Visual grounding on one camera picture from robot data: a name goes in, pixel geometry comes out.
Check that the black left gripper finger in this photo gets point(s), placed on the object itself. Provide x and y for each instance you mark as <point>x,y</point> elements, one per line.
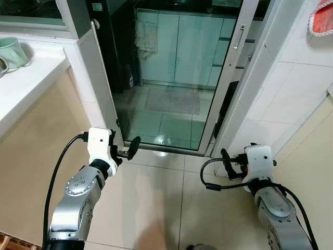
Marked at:
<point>112,139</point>
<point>135,147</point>

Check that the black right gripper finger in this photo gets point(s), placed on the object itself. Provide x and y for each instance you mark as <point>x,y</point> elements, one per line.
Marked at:
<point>227,160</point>

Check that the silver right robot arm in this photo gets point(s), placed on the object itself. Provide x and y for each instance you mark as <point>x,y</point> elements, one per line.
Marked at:
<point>273,205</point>

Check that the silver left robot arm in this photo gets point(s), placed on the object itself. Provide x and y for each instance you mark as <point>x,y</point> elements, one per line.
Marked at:
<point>73,198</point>

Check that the glass sliding door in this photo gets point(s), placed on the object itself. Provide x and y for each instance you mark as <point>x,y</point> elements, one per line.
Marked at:
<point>171,122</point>

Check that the grey floor mat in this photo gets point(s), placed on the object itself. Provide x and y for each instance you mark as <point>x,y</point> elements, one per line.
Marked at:
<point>174,100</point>

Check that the small dark bottle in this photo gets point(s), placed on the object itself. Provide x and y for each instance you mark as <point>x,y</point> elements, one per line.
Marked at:
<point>130,79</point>

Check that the beige kitchen cabinet white top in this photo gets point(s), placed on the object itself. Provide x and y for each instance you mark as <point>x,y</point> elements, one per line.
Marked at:
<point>307,177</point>
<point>31,156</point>

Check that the pale hanging towel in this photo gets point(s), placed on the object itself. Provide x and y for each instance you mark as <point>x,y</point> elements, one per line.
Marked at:
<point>147,36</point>

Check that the turquoise cupboard doors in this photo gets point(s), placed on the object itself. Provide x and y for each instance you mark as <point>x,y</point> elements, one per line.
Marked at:
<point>187,47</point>

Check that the small round white knob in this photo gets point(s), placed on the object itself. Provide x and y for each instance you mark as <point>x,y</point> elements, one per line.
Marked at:
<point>95,24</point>

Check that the pale green mug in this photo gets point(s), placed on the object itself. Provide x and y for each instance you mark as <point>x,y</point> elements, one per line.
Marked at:
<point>10,52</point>

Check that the red cloth white trim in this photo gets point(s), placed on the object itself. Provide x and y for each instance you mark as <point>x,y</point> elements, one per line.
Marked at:
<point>323,18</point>

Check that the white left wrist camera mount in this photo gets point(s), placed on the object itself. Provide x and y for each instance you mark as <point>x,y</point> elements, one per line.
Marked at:
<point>98,143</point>

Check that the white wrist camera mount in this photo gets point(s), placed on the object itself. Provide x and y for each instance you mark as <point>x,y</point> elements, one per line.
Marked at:
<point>258,159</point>
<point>98,143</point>

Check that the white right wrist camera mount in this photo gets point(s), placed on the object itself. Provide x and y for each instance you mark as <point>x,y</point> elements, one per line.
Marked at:
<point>258,159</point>

